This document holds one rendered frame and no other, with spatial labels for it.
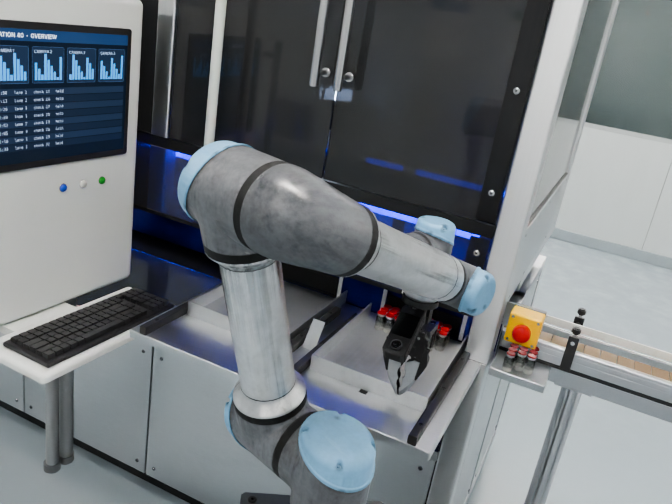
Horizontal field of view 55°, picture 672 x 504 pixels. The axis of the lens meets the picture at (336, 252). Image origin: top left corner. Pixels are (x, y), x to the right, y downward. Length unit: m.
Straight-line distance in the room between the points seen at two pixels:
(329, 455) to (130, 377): 1.30
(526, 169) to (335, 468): 0.77
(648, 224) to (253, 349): 5.40
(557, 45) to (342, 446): 0.88
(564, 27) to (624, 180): 4.71
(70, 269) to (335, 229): 1.12
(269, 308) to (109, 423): 1.49
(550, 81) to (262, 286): 0.79
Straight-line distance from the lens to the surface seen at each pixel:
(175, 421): 2.12
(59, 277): 1.74
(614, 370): 1.65
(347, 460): 0.95
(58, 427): 2.13
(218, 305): 1.62
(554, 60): 1.41
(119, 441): 2.34
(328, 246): 0.73
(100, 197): 1.75
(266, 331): 0.91
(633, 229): 6.15
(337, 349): 1.49
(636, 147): 6.03
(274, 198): 0.72
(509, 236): 1.46
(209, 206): 0.80
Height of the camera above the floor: 1.59
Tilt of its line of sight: 20 degrees down
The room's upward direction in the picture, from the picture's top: 9 degrees clockwise
